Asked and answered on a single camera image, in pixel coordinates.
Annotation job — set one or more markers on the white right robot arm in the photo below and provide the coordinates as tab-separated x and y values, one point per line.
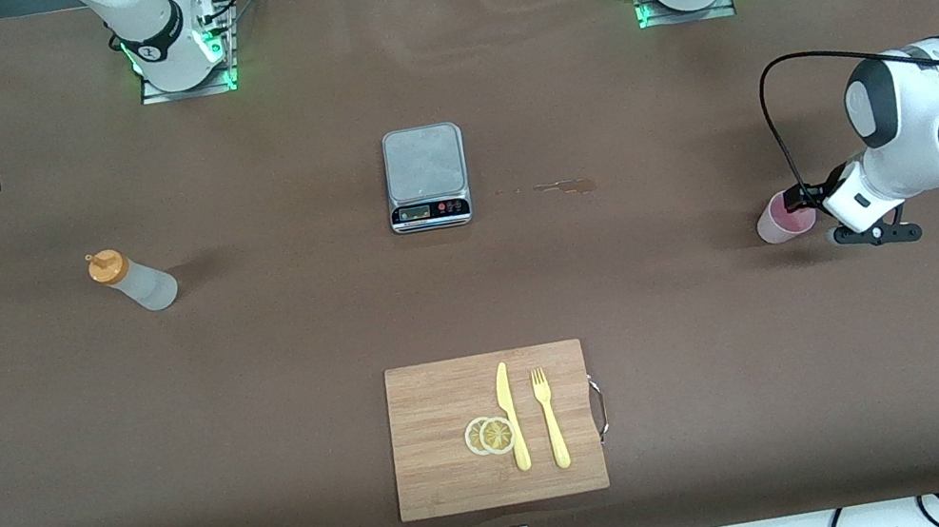
147	21

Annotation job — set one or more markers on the yellow plastic knife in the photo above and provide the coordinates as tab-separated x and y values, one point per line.
507	402

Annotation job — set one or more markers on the lemon slice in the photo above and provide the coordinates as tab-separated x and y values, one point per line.
497	435
471	438

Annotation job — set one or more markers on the silver digital kitchen scale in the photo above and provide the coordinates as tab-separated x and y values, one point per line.
423	165

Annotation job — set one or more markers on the pink plastic cup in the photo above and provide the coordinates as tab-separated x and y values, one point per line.
777	227

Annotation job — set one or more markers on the clear sauce bottle orange cap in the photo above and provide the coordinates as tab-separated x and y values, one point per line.
145	287

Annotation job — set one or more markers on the brown table cover sheet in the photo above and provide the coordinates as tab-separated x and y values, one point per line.
740	370

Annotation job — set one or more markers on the wooden cutting board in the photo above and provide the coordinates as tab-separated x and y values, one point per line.
434	444

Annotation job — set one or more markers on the yellow plastic fork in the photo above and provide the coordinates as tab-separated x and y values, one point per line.
554	432

